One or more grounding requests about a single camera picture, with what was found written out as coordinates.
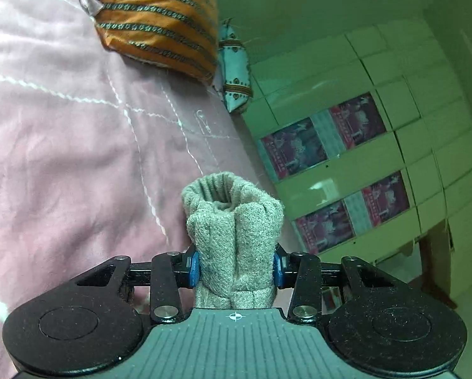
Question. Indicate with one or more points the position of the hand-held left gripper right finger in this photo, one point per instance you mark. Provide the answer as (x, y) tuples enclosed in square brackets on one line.
[(279, 270)]

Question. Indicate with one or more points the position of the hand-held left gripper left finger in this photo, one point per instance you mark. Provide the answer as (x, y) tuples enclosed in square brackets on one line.
[(194, 270)]

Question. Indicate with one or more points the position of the pink checked bed sheet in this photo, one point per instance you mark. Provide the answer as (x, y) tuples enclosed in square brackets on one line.
[(62, 146)]

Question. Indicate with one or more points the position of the teal patterned pillow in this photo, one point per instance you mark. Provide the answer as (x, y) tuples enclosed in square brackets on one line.
[(234, 71)]

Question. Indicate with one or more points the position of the cream panelled wardrobe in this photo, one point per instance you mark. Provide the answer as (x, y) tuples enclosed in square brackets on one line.
[(437, 126)]

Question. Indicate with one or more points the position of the orange striped pillow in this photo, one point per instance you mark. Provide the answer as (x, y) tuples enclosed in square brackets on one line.
[(160, 19)]

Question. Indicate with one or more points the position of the purple wall poster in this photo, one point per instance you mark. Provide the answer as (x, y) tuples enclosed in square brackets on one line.
[(358, 120), (295, 150), (386, 197), (324, 227)]

